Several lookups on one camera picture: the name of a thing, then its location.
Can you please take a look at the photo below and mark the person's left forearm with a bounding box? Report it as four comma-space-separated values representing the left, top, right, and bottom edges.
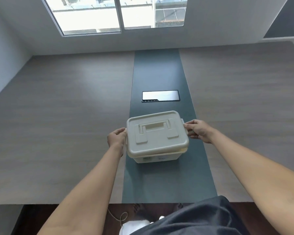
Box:
37, 144, 126, 235

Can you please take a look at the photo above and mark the white framed sliding window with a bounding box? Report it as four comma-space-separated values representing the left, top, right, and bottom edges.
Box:
41, 0, 188, 37

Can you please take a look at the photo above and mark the person's right hand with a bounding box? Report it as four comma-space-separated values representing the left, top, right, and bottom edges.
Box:
183, 119, 214, 144

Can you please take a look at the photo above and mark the dark grey wall board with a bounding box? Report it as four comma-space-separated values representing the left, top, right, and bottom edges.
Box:
263, 0, 294, 39

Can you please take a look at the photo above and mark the beige cord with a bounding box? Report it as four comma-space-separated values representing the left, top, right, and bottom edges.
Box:
107, 207, 129, 227

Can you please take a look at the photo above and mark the dark grey shirt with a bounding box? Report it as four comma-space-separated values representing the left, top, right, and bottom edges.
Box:
147, 195, 243, 235

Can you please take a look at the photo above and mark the white plastic storage box base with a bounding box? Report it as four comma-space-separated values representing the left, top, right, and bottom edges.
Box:
133, 147, 187, 164

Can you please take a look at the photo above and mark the person's left hand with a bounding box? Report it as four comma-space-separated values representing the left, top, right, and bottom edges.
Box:
107, 128, 128, 158

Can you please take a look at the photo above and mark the beige folding lid handle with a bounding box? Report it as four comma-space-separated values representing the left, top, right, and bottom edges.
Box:
136, 119, 180, 145

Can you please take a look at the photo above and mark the beige storage box lid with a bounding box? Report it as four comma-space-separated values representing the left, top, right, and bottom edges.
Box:
126, 110, 190, 158

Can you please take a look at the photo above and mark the person's right forearm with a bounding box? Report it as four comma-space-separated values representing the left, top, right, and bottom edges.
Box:
206, 130, 294, 235

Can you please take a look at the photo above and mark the black glossy table cable hatch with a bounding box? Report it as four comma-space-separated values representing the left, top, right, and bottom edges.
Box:
141, 90, 179, 103

